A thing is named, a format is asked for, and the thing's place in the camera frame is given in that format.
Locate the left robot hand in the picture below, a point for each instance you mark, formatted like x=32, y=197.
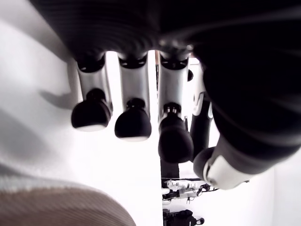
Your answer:
x=223, y=70

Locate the dark brown round plate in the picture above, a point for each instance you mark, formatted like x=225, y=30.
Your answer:
x=58, y=207

